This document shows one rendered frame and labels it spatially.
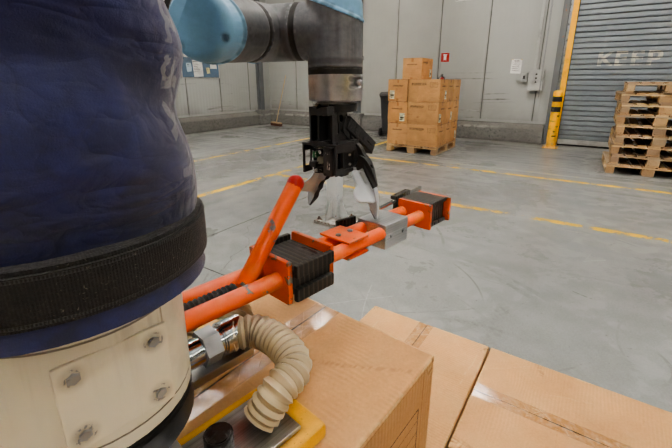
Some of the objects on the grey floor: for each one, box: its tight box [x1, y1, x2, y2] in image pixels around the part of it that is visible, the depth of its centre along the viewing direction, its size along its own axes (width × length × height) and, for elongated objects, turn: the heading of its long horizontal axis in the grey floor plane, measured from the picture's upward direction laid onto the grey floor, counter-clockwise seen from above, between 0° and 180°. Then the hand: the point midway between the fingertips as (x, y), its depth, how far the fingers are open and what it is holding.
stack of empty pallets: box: [602, 82, 672, 177], centre depth 577 cm, size 129×110×131 cm
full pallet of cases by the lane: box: [386, 58, 461, 156], centre depth 750 cm, size 121×102×174 cm
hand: (343, 211), depth 72 cm, fingers open, 14 cm apart
